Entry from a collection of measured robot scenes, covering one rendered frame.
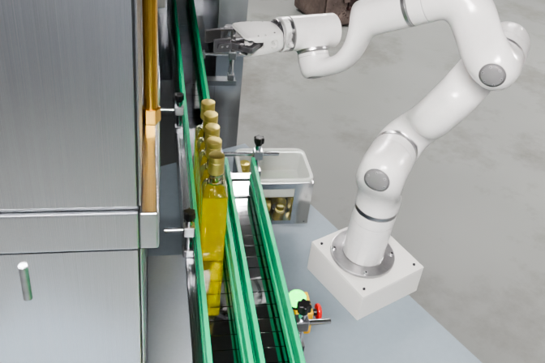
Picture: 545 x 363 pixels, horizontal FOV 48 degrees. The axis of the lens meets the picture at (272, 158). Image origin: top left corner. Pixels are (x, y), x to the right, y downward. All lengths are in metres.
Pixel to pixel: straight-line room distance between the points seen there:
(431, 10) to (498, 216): 2.44
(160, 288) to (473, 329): 1.86
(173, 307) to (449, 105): 0.76
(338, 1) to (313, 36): 4.13
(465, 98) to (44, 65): 1.00
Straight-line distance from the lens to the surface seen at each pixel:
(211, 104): 1.50
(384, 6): 1.42
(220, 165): 1.31
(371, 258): 1.78
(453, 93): 1.45
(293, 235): 2.03
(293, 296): 1.45
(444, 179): 3.87
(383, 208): 1.65
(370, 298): 1.77
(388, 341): 1.78
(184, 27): 2.66
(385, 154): 1.52
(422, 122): 1.50
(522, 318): 3.15
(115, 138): 0.73
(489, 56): 1.32
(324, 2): 5.57
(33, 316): 0.93
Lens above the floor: 2.06
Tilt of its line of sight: 34 degrees down
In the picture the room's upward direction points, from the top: 7 degrees clockwise
